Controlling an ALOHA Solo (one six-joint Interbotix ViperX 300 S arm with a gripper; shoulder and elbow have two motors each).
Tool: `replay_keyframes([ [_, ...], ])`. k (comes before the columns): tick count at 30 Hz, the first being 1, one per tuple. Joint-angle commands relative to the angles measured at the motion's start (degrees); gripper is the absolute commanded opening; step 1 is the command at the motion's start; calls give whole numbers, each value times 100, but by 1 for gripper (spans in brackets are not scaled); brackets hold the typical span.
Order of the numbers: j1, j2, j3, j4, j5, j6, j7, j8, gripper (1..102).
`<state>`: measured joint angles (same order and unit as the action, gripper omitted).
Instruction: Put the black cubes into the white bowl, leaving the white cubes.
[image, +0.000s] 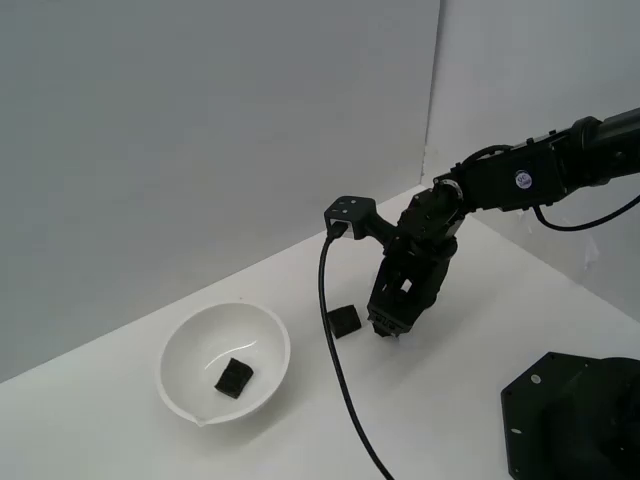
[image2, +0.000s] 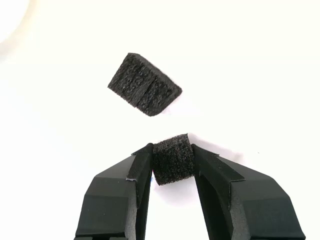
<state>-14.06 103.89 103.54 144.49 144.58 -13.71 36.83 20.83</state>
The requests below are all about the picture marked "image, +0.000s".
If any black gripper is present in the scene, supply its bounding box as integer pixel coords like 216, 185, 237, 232
367, 187, 466, 335

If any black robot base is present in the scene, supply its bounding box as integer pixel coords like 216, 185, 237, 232
499, 351, 640, 480

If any white ceramic bowl with spout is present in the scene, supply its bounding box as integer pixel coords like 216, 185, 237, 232
158, 301, 292, 429

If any large clear tape piece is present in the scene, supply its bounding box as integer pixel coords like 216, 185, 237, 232
581, 233, 600, 274

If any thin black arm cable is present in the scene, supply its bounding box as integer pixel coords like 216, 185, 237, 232
532, 193, 640, 231

